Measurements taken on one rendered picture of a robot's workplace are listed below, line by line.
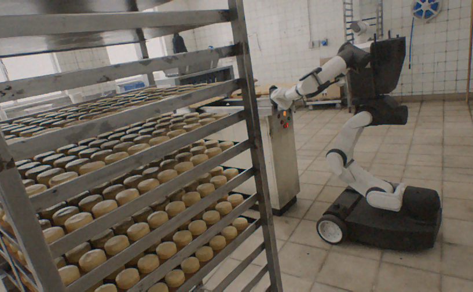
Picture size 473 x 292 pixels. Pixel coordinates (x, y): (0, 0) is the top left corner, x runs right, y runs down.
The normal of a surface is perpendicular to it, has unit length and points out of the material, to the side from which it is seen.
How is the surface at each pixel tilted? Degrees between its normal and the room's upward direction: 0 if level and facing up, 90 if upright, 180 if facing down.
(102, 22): 90
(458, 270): 0
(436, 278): 0
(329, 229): 90
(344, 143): 90
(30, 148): 90
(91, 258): 0
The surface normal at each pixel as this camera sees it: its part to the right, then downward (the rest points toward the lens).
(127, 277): -0.16, -0.94
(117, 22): 0.77, 0.07
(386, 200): -0.63, 0.33
